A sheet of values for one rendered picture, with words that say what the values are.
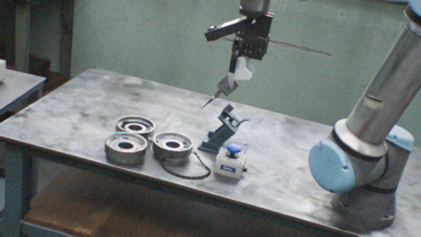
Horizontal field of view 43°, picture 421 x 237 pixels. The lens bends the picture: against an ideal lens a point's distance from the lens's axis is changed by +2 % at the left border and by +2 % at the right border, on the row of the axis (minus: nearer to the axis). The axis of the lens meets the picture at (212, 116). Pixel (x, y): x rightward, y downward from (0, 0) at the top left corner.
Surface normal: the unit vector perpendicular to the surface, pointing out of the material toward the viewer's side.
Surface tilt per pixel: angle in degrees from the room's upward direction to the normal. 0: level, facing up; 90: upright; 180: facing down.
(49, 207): 0
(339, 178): 97
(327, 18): 90
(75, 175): 0
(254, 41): 90
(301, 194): 0
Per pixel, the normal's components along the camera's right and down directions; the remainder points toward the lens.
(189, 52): -0.23, 0.36
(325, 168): -0.81, 0.23
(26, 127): 0.17, -0.90
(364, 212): -0.27, 0.05
